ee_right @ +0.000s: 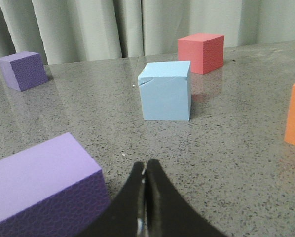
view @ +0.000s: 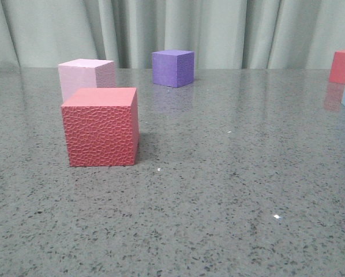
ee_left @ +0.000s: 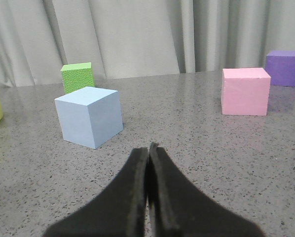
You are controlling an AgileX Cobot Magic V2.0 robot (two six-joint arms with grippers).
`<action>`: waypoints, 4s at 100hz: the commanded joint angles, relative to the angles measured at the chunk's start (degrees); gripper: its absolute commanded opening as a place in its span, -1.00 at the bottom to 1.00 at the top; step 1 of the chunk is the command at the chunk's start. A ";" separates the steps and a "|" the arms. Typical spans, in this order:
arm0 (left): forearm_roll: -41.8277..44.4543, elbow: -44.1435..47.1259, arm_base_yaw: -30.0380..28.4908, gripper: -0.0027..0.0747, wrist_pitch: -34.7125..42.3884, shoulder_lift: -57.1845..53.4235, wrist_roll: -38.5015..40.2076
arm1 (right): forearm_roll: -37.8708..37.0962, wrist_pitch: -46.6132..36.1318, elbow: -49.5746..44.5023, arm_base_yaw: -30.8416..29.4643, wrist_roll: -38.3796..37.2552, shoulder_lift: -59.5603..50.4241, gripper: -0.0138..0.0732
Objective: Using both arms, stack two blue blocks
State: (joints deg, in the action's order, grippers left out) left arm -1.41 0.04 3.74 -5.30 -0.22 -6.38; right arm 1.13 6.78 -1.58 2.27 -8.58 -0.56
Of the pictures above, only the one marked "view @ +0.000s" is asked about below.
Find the red foam cube front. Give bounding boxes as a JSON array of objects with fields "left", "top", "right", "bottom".
[{"left": 61, "top": 87, "right": 140, "bottom": 167}]

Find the pink foam cube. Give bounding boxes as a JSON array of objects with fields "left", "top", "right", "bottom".
[{"left": 58, "top": 58, "right": 116, "bottom": 102}]

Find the purple foam cube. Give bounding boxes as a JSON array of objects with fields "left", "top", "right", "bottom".
[{"left": 152, "top": 50, "right": 195, "bottom": 88}]

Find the red foam cube right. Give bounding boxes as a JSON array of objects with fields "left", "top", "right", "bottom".
[{"left": 329, "top": 50, "right": 345, "bottom": 84}]

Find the grey-green curtain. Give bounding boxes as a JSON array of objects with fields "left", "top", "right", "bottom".
[{"left": 0, "top": 1, "right": 345, "bottom": 69}]

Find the red foam cube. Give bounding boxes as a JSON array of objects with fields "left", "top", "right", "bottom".
[
  {"left": 329, "top": 50, "right": 345, "bottom": 84},
  {"left": 61, "top": 87, "right": 140, "bottom": 167}
]

